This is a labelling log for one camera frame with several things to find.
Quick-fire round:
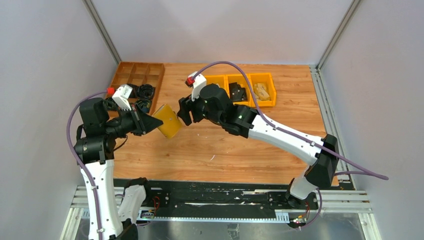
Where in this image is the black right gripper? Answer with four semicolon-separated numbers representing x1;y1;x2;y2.
177;86;224;127

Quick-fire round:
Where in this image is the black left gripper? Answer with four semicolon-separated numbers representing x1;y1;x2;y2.
104;102;163;138

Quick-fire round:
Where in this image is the yellow leather card holder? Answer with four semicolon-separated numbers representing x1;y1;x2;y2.
152;104;183;139

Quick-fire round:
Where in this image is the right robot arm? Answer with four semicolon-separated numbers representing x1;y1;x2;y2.
177;83;339;209

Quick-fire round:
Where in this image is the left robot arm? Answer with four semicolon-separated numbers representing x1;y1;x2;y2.
69;97;163;240

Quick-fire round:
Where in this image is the black card holder in bin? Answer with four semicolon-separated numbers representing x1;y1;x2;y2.
228;82;248;102

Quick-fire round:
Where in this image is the tan card holder in bin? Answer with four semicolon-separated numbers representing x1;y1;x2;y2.
253;83;271;101

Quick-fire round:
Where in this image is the rolled dark blue tie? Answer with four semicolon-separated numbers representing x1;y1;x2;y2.
135;99;152;114

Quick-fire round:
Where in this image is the wooden compartment tray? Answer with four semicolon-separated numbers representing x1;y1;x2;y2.
110;61;165;115

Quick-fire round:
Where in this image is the right yellow bin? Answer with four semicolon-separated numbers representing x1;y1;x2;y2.
247;72;277;107

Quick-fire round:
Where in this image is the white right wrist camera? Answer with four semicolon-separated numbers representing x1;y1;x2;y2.
185;71;207;102

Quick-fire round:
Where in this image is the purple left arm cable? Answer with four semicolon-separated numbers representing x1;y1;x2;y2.
66;91;110;240

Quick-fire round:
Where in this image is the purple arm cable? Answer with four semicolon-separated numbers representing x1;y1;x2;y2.
193;60;389;229
66;91;110;240

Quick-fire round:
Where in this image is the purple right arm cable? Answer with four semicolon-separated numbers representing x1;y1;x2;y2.
193;60;389;229

